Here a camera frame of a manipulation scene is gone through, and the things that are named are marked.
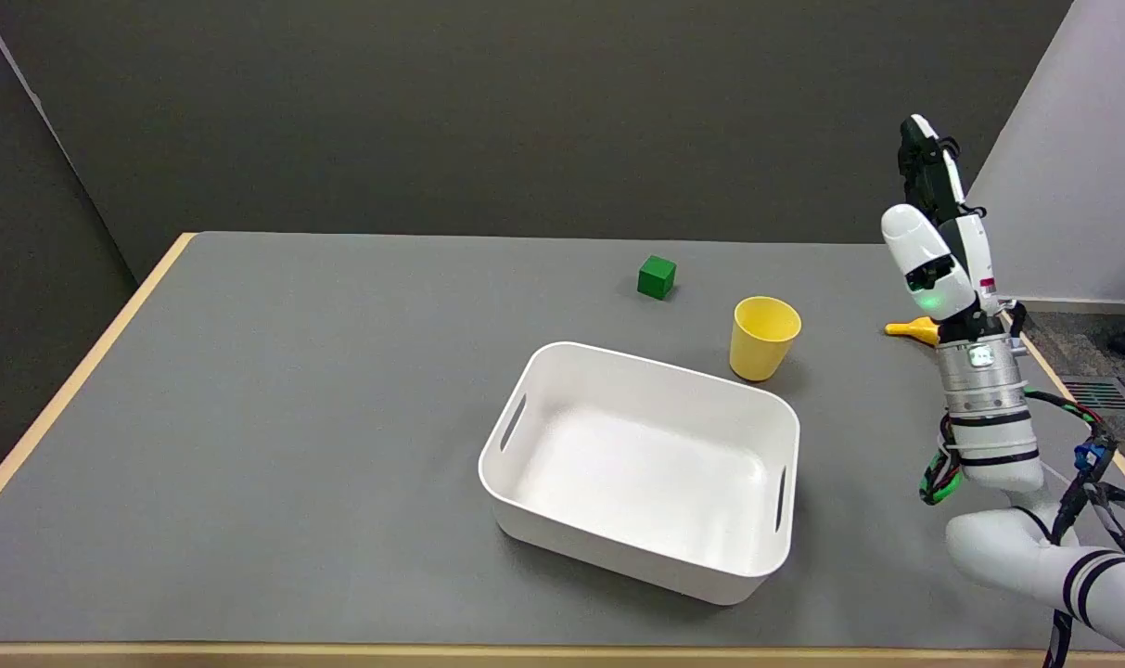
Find yellow plastic cup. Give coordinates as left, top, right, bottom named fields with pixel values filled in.
left=730, top=296, right=802, bottom=382

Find green cube block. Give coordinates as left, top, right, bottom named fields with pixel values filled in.
left=637, top=256, right=677, bottom=301

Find floor vent grille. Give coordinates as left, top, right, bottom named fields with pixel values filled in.
left=1060, top=375, right=1125, bottom=413

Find white plastic storage bin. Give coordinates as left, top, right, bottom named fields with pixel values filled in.
left=478, top=340, right=800, bottom=606

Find yellow banana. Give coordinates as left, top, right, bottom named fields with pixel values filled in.
left=885, top=316, right=940, bottom=346

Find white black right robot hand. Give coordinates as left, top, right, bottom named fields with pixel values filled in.
left=881, top=114, right=1026, bottom=348

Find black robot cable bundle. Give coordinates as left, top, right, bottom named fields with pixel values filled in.
left=919, top=390, right=1125, bottom=668

